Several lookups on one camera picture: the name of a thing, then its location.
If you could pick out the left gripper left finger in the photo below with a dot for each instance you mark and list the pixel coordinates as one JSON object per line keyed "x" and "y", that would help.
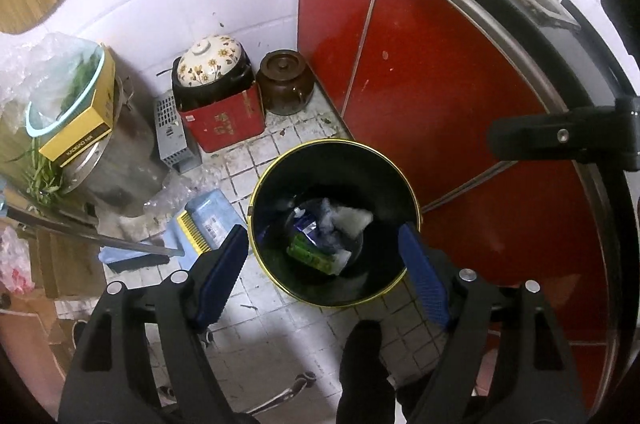
{"x": 110, "y": 379}

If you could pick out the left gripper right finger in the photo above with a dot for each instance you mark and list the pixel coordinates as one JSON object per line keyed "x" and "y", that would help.
{"x": 505, "y": 360}

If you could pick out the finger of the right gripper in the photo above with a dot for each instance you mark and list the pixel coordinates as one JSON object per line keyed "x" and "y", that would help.
{"x": 603, "y": 135}

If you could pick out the green crushed carton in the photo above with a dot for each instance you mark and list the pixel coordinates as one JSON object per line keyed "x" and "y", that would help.
{"x": 327, "y": 262}

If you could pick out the purple tube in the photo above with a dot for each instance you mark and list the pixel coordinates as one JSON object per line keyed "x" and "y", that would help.
{"x": 303, "y": 226}

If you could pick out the black trash bin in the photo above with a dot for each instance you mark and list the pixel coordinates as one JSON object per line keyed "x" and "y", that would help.
{"x": 347, "y": 173}

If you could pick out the red cabinet door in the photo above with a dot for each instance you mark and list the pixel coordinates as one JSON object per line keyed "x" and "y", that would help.
{"x": 418, "y": 82}

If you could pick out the metal bucket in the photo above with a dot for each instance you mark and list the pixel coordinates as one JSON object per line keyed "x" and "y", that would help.
{"x": 122, "y": 171}

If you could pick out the white crumpled tissue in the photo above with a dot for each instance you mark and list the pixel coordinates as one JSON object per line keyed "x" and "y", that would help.
{"x": 349, "y": 221}

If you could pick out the grey perforated box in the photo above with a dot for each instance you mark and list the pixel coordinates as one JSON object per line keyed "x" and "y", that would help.
{"x": 176, "y": 146}

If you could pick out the yellow black box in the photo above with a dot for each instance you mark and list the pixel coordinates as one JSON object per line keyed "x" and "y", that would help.
{"x": 89, "y": 118}

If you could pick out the red box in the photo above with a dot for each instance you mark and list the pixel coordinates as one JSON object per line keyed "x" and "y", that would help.
{"x": 227, "y": 122}

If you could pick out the clear plastic bag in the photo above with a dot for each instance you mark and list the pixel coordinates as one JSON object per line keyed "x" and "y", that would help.
{"x": 42, "y": 86}

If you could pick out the brown ceramic jar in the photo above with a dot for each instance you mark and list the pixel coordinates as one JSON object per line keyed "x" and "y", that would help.
{"x": 286, "y": 82}

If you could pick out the floral lid black pot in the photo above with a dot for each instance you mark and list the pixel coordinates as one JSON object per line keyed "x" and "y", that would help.
{"x": 211, "y": 70}

